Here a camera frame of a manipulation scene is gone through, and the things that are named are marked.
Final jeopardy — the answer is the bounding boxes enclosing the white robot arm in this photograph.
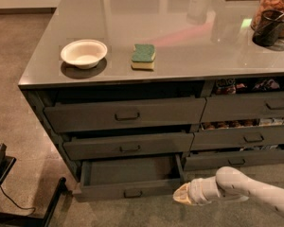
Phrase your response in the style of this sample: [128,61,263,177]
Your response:
[173,166,284,218]

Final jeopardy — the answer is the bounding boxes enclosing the white paper bowl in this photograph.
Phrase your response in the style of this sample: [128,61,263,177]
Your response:
[61,40,108,69]

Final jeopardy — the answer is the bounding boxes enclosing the grey drawer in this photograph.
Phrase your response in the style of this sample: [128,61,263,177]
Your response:
[44,97,205,132]
[184,149,284,171]
[73,154,185,201]
[191,126,284,150]
[201,92,284,122]
[63,131,194,160]

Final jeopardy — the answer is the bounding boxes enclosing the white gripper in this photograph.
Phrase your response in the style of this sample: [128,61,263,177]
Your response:
[173,177,222,205]

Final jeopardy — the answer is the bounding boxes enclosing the snack packets in drawer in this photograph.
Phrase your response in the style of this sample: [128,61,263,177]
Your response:
[213,77,284,95]

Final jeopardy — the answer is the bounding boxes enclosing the black stand with cable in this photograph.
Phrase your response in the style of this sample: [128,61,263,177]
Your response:
[0,143,68,227]

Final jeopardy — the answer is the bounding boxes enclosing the grey kitchen island cabinet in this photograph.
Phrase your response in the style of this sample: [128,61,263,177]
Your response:
[17,0,284,183]

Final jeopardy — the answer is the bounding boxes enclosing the black mesh cup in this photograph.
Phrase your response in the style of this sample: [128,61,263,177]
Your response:
[252,9,284,47]

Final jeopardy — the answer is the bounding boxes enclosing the green and yellow sponge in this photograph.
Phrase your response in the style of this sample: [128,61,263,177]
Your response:
[132,44,155,70]

